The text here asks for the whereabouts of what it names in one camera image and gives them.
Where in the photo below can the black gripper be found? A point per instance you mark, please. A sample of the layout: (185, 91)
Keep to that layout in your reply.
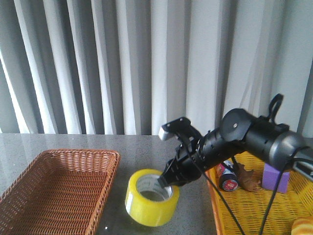
(186, 166)

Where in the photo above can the yellow packing tape roll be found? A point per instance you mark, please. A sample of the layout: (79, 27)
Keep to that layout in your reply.
(147, 202)

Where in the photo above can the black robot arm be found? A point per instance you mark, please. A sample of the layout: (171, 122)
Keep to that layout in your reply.
(239, 131)

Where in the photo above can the small red blue can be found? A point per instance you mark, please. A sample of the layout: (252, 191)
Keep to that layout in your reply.
(228, 180)

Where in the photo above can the brown toy animal figure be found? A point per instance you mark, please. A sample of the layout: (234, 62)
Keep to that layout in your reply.
(245, 179)

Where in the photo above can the brown wicker basket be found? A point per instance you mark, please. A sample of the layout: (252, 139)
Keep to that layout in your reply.
(61, 192)

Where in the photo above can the purple foam cube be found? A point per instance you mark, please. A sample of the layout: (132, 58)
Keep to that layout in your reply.
(270, 176)

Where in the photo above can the yellow bread toy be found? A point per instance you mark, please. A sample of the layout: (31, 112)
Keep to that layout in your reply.
(302, 226)

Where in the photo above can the grey white curtain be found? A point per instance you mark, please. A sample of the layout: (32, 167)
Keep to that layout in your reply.
(129, 66)

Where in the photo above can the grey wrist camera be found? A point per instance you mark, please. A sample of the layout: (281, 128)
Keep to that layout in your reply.
(180, 128)

